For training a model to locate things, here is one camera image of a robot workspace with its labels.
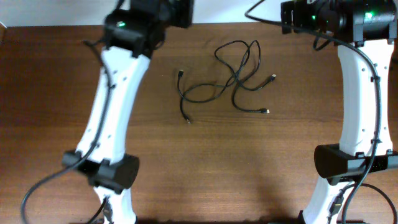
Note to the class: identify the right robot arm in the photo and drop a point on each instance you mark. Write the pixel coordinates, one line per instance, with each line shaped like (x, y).
(365, 33)

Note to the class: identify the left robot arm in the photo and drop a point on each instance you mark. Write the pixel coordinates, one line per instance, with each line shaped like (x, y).
(130, 38)

